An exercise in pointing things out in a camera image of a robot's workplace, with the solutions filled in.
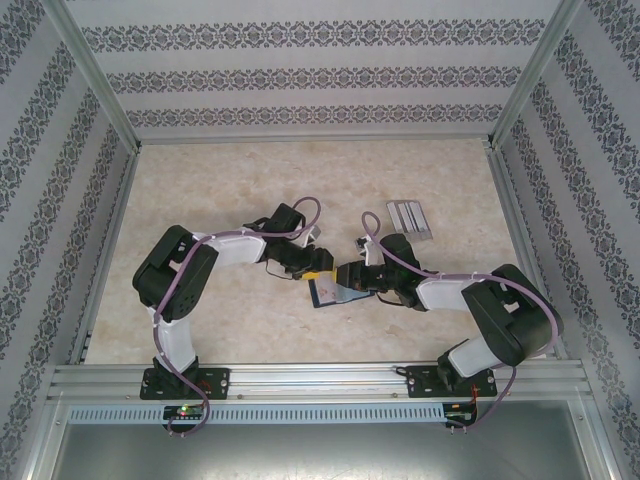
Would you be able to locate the blue leather card holder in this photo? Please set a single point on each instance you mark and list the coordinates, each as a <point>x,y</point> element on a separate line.
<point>352,298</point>

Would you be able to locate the white card orange print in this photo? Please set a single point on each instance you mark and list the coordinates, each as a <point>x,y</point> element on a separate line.
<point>326,294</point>

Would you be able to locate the clear acrylic card stand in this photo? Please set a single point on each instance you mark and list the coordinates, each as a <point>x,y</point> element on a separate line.
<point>407,220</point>

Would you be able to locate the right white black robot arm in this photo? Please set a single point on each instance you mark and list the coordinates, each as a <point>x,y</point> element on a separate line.
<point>445,292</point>

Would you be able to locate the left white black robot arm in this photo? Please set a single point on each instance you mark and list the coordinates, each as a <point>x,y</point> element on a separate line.
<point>235,250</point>

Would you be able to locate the small dark circuit board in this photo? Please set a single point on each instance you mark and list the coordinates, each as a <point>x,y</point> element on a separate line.
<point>460,415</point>

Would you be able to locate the grey sheet metal panel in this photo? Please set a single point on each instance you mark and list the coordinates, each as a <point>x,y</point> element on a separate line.
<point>320,455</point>

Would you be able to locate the circuit board green light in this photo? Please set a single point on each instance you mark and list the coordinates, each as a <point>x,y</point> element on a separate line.
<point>185,412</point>

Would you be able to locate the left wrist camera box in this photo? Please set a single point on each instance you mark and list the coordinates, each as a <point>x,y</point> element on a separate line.
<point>314,234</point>

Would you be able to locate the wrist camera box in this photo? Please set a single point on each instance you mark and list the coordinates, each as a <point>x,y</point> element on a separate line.
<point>367,252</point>
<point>314,234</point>

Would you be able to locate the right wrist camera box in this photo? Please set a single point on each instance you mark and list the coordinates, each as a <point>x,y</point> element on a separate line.
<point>367,252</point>

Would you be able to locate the aluminium cross rail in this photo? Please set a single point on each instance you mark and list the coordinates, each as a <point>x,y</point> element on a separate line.
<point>320,380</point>

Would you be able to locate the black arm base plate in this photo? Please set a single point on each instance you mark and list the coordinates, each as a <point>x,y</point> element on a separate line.
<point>217,382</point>
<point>422,382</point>

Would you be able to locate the aluminium side rail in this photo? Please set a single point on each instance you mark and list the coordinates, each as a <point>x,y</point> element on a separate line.
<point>512,200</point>
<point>109,250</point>

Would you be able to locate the aluminium frame post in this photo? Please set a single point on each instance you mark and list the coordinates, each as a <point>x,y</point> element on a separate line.
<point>100,75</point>
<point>528,75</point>

